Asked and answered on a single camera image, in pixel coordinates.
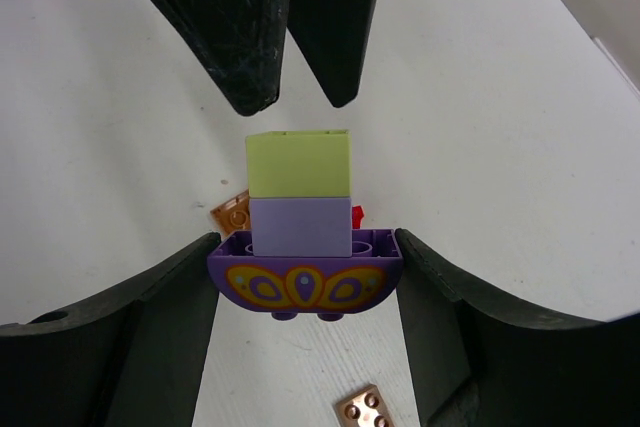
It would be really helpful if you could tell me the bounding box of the orange lego plate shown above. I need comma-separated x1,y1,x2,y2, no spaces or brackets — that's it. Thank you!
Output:
334,384,395,427

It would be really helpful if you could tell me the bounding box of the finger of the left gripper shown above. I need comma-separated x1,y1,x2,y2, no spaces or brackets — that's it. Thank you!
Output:
151,0,289,116
288,0,377,108

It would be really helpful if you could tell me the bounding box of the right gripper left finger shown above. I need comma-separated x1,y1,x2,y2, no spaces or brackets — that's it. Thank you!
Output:
1,233,221,426

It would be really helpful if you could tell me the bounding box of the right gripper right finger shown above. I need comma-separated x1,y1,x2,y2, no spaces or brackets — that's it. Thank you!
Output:
396,229,639,426

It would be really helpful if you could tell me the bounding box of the purple lego assembly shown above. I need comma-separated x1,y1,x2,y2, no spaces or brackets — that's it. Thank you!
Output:
207,229,404,320

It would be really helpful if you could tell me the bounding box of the small red lego piece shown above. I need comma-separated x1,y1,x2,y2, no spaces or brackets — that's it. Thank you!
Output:
351,205,365,229

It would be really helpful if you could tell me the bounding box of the orange lego brick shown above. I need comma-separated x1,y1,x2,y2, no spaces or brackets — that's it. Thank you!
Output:
210,190,251,237

